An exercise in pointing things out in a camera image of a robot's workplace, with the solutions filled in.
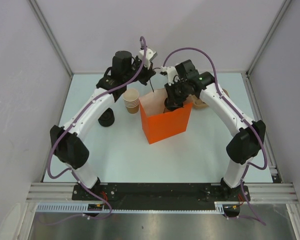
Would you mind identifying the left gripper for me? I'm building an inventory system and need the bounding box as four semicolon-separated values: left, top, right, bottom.
123;55;155;86

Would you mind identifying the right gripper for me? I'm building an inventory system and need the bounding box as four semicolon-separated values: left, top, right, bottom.
164;78;189;107

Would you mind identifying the orange paper bag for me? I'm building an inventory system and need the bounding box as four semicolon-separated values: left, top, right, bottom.
139;74;193;145

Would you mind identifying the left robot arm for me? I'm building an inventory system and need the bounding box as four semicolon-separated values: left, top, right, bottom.
49;48;157;200

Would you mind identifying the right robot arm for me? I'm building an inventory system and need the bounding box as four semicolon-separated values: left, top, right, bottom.
160;60;266;201

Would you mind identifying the remaining cardboard cup carrier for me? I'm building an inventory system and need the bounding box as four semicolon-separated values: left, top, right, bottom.
188;89;229;110

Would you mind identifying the stack of brown paper cups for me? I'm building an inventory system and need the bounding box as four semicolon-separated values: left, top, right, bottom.
122;88;140;114

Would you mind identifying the stack of black lids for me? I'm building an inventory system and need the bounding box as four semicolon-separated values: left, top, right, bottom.
98;108;115;127

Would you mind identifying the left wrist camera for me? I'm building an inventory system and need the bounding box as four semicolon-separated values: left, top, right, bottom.
138;48;158;70

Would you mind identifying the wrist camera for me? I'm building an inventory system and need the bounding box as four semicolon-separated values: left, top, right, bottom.
138;48;158;70
160;66;180;86

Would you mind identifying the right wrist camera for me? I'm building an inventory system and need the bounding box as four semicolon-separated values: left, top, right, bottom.
160;66;180;86

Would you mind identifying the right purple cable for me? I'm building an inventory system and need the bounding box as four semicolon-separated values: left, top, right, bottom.
162;46;268;226

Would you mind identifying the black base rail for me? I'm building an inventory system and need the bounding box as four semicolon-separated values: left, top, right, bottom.
72;182;251;212

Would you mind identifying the white slotted cable duct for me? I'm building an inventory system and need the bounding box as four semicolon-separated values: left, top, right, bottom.
36;202;239;214

